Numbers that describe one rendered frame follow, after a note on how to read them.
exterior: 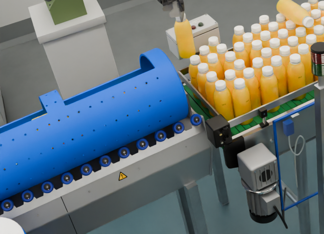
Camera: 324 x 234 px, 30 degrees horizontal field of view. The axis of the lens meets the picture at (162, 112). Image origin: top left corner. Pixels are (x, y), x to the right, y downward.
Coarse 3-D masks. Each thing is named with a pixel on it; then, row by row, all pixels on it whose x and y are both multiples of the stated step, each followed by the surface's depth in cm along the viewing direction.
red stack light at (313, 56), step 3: (312, 54) 198; (315, 54) 197; (318, 54) 196; (321, 54) 196; (312, 57) 199; (315, 57) 198; (318, 57) 197; (321, 57) 197; (312, 60) 199; (315, 60) 198; (318, 60) 198; (321, 60) 197; (315, 63) 199; (318, 63) 198; (321, 63) 198
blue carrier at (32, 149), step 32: (160, 64) 214; (96, 96) 207; (128, 96) 208; (160, 96) 211; (0, 128) 222; (32, 128) 202; (64, 128) 203; (96, 128) 206; (128, 128) 211; (160, 128) 221; (0, 160) 198; (32, 160) 202; (64, 160) 207; (0, 192) 203
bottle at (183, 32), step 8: (176, 24) 233; (184, 24) 232; (176, 32) 235; (184, 32) 234; (176, 40) 238; (184, 40) 236; (192, 40) 238; (184, 48) 238; (192, 48) 240; (184, 56) 241
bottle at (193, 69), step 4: (200, 60) 239; (192, 64) 237; (196, 64) 237; (192, 68) 238; (196, 68) 237; (192, 72) 238; (196, 72) 238; (192, 76) 239; (196, 76) 239; (192, 80) 241; (196, 80) 240; (192, 84) 243; (196, 84) 241; (196, 88) 243; (196, 96) 246
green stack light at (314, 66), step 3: (312, 63) 200; (312, 66) 201; (315, 66) 200; (318, 66) 199; (321, 66) 199; (312, 69) 202; (315, 69) 201; (318, 69) 200; (321, 69) 200; (312, 72) 203; (315, 72) 202; (318, 72) 201; (321, 72) 200; (315, 75) 202; (318, 75) 202; (321, 75) 201
